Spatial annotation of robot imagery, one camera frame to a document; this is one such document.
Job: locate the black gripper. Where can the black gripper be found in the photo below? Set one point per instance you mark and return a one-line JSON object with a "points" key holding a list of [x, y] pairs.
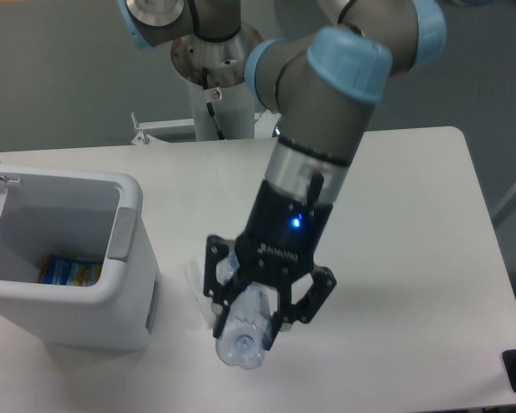
{"points": [[276, 249]]}

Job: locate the clear crushed plastic bottle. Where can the clear crushed plastic bottle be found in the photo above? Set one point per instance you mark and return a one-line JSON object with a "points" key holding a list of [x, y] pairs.
{"points": [[247, 330]]}

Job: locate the white plastic wrapper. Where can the white plastic wrapper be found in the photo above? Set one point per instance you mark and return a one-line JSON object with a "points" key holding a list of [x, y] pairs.
{"points": [[194, 275]]}

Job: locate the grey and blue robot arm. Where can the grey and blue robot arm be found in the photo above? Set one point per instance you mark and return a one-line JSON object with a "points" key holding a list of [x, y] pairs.
{"points": [[325, 87]]}

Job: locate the white trash can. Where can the white trash can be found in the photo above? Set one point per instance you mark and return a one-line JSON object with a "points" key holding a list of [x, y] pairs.
{"points": [[80, 214]]}

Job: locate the blue yellow snack packet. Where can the blue yellow snack packet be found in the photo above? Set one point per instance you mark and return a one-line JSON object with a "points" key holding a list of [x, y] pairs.
{"points": [[69, 271]]}

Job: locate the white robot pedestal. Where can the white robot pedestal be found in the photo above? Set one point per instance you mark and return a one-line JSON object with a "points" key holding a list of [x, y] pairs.
{"points": [[222, 105]]}

